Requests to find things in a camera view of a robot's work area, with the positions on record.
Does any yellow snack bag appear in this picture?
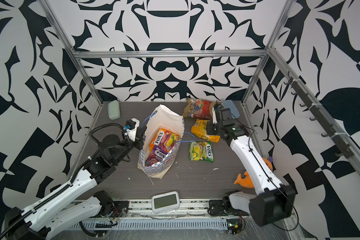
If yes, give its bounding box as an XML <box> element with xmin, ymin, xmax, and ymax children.
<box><xmin>191</xmin><ymin>119</ymin><xmax>220</xmax><ymax>143</ymax></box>

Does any green Fox's candy bag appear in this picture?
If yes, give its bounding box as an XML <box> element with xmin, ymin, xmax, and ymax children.
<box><xmin>189</xmin><ymin>141</ymin><xmax>214</xmax><ymax>163</ymax></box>

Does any gold fruit gummy bag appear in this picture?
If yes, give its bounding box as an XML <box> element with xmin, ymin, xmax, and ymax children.
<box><xmin>183</xmin><ymin>98</ymin><xmax>220</xmax><ymax>120</ymax></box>

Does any purple candy bag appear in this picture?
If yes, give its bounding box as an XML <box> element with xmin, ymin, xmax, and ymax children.
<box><xmin>145</xmin><ymin>146</ymin><xmax>167</xmax><ymax>167</ymax></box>

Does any checkered paper bag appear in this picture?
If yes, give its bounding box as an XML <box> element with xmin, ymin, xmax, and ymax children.
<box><xmin>138</xmin><ymin>105</ymin><xmax>187</xmax><ymax>179</ymax></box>

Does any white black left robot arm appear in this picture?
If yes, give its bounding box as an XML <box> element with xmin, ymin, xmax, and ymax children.
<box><xmin>0</xmin><ymin>119</ymin><xmax>147</xmax><ymax>240</ymax></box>

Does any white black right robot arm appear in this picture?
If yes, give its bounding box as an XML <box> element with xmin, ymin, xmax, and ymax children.
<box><xmin>207</xmin><ymin>108</ymin><xmax>297</xmax><ymax>227</ymax></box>

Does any orange Fox's fruits candy bag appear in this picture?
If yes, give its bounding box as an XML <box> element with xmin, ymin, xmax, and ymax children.
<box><xmin>149</xmin><ymin>128</ymin><xmax>180</xmax><ymax>153</ymax></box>

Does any light blue case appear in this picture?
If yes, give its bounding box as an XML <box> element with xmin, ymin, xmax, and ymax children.
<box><xmin>222</xmin><ymin>100</ymin><xmax>240</xmax><ymax>119</ymax></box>

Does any orange shark plush toy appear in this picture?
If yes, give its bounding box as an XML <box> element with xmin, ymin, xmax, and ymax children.
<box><xmin>234</xmin><ymin>157</ymin><xmax>274</xmax><ymax>189</ymax></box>

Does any white digital timer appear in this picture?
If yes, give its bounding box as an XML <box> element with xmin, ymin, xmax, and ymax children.
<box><xmin>151</xmin><ymin>191</ymin><xmax>180</xmax><ymax>215</ymax></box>

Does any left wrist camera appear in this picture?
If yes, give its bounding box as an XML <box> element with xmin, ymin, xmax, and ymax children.
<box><xmin>123</xmin><ymin>118</ymin><xmax>140</xmax><ymax>142</ymax></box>

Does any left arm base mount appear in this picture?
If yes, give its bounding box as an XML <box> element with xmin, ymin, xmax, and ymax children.
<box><xmin>93</xmin><ymin>191</ymin><xmax>130</xmax><ymax>218</ymax></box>

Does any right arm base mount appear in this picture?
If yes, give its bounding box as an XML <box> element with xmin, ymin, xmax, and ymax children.
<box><xmin>207</xmin><ymin>191</ymin><xmax>249</xmax><ymax>217</ymax></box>

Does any white slotted cable duct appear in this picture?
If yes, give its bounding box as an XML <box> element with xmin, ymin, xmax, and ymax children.
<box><xmin>83</xmin><ymin>219</ymin><xmax>228</xmax><ymax>232</ymax></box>

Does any black wall hook rail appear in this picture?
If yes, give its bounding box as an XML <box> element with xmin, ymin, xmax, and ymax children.
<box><xmin>286</xmin><ymin>71</ymin><xmax>355</xmax><ymax>159</ymax></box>

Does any black corrugated cable hose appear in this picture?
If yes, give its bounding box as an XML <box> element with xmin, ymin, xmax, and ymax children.
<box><xmin>0</xmin><ymin>122</ymin><xmax>127</xmax><ymax>240</ymax></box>

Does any aluminium cage frame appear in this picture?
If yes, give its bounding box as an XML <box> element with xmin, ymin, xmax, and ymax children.
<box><xmin>37</xmin><ymin>0</ymin><xmax>360</xmax><ymax>240</ymax></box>

